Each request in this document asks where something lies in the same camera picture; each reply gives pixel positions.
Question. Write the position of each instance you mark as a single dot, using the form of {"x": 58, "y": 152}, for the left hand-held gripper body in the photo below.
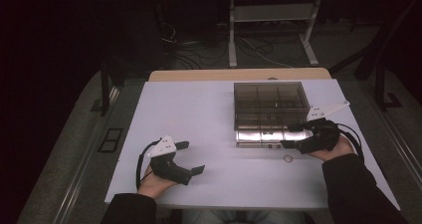
{"x": 172, "y": 171}

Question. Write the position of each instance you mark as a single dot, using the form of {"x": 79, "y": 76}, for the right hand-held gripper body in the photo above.
{"x": 320, "y": 137}

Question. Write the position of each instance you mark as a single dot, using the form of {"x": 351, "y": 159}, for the smoky transparent drawer box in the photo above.
{"x": 270, "y": 101}

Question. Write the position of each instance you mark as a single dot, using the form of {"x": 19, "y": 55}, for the person's right hand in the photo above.
{"x": 335, "y": 152}

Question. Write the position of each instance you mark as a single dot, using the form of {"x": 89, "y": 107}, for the person's left hand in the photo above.
{"x": 153, "y": 188}

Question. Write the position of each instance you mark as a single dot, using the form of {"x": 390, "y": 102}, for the person's legs in jeans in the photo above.
{"x": 212, "y": 217}

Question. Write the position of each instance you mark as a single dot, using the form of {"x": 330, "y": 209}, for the black floor socket plate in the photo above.
{"x": 111, "y": 140}

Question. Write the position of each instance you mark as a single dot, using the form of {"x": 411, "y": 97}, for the dark metal stand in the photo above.
{"x": 379, "y": 84}
{"x": 105, "y": 91}

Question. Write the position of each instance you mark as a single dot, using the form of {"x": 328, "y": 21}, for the white metal desk frame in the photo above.
{"x": 272, "y": 12}

